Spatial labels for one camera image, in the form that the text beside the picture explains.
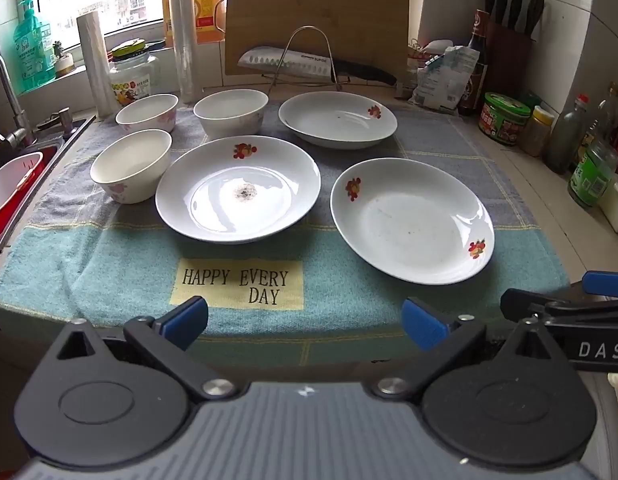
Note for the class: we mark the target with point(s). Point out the small potted plant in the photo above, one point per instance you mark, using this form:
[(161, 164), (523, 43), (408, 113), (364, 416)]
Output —
[(65, 65)]

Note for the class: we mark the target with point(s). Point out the red white plastic basket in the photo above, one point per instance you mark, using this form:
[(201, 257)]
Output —
[(9, 185)]

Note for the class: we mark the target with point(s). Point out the yellow lid spice jar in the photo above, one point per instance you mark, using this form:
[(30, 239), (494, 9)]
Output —
[(536, 132)]

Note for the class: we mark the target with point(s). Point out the white plastic container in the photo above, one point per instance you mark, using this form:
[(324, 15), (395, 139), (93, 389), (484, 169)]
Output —
[(616, 210)]

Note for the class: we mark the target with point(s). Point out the stainless steel sink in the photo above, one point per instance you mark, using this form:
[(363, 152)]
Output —
[(51, 152)]

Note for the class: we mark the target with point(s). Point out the green pump detergent bottle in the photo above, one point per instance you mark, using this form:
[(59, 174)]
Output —
[(34, 50)]

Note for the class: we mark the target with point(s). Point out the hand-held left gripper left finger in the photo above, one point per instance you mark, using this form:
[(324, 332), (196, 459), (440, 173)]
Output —
[(184, 317)]

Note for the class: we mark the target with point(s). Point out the white pink flower bowl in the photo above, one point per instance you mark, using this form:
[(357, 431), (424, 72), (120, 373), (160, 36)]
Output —
[(231, 115), (131, 160), (149, 112)]

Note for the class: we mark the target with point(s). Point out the bamboo cutting board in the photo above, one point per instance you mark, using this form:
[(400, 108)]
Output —
[(314, 5)]

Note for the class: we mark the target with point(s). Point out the metal sink knob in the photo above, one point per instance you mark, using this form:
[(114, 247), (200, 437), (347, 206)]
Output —
[(65, 119)]

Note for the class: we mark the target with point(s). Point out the clear plastic cup stack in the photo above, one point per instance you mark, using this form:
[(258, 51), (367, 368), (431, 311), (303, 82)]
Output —
[(185, 35)]

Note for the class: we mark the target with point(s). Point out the glass jar with yellow-green lid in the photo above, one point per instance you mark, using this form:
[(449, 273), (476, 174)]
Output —
[(134, 80)]

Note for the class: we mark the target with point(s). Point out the tall clear bottle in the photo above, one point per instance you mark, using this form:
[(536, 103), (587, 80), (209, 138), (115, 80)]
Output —
[(611, 110)]

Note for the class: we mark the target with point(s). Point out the metal faucet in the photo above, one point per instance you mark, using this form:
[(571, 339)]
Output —
[(9, 95)]

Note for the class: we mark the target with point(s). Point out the white plate with centre stain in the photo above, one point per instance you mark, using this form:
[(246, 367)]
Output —
[(229, 210)]

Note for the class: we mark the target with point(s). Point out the dark brown knife block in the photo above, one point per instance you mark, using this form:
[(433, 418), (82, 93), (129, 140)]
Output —
[(509, 65)]

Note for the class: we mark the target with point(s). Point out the green lid sauce jar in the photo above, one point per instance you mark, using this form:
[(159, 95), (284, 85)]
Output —
[(504, 120)]

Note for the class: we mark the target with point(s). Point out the yellow label sauce bottle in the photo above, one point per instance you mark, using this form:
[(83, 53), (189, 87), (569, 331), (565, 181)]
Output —
[(589, 145)]

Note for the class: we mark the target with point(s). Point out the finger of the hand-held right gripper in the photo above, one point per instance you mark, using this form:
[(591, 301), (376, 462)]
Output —
[(606, 284), (534, 304)]

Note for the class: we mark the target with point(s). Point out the green label pickle jar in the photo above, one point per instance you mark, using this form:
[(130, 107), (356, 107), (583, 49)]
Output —
[(591, 177)]

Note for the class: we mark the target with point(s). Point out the white bag with blue print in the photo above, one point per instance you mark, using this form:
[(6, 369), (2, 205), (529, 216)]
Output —
[(446, 80)]

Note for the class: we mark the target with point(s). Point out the white bag with red print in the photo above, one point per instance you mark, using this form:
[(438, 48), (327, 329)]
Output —
[(415, 75)]

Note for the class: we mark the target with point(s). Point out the dark soy sauce bottle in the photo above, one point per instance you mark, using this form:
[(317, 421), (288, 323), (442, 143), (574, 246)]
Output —
[(476, 85)]

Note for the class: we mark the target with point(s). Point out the white fruit print plate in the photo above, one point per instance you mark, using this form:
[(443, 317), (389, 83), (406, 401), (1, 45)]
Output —
[(414, 230), (339, 127)]

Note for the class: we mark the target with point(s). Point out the orange cooking wine bottle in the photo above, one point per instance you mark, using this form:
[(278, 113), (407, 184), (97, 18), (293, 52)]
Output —
[(209, 5)]

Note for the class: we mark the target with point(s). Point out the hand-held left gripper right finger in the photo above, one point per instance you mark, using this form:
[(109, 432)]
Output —
[(424, 322)]

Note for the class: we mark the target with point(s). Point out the checked kitchen towel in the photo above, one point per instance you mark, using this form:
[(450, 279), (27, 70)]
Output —
[(139, 255)]

